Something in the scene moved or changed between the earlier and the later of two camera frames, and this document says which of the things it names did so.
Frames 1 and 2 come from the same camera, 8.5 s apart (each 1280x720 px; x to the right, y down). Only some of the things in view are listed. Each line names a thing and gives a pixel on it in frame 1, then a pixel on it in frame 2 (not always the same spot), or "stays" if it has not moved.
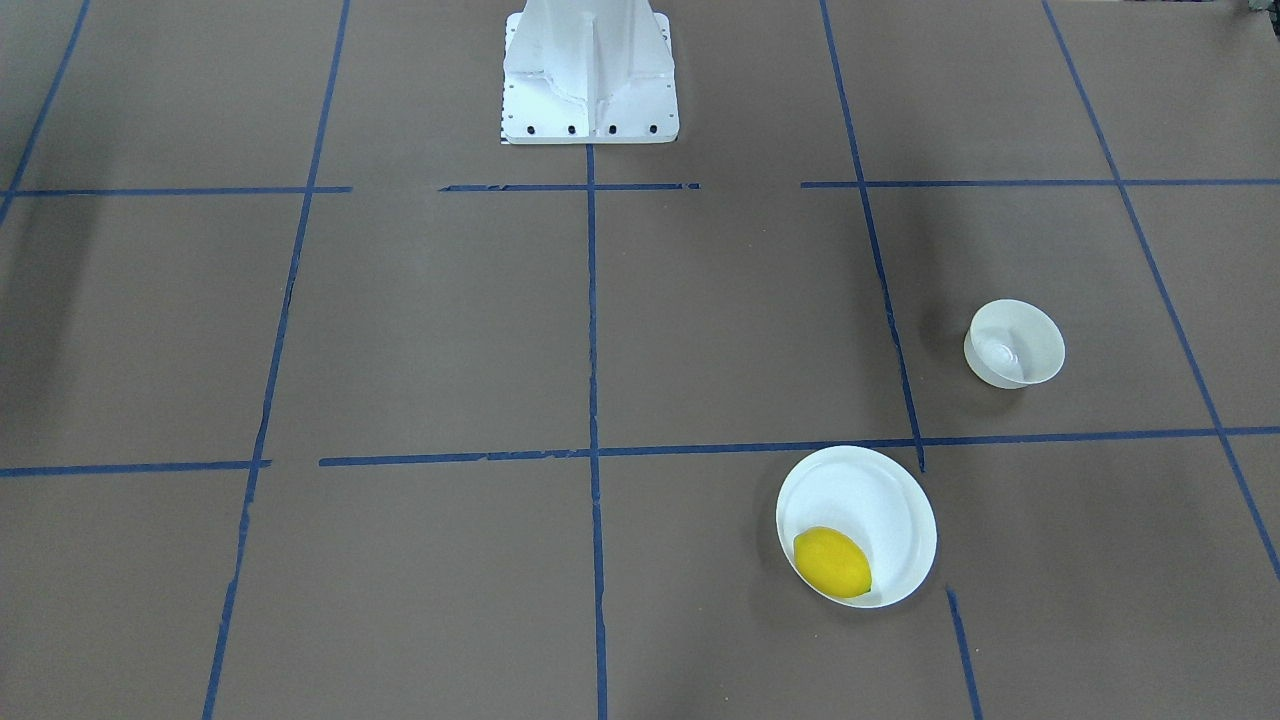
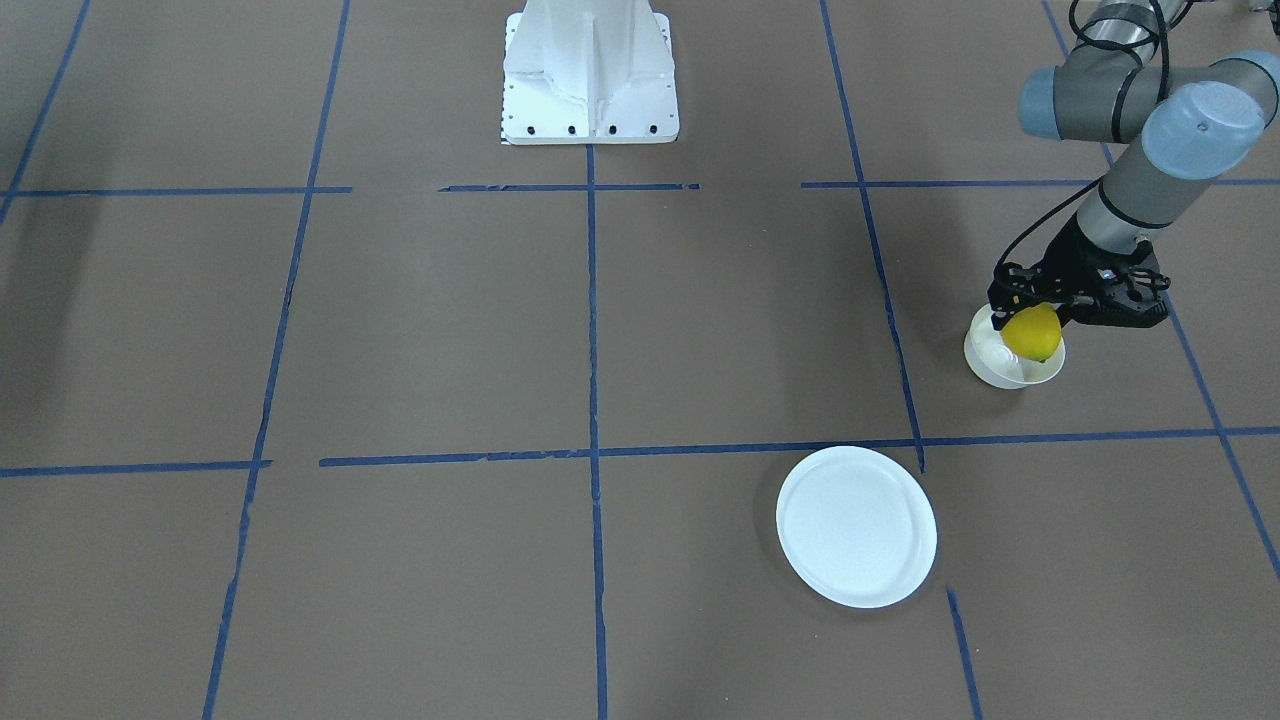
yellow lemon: x=832 y=563 -> x=1033 y=333
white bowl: x=1009 y=345 stays
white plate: x=853 y=528 stays
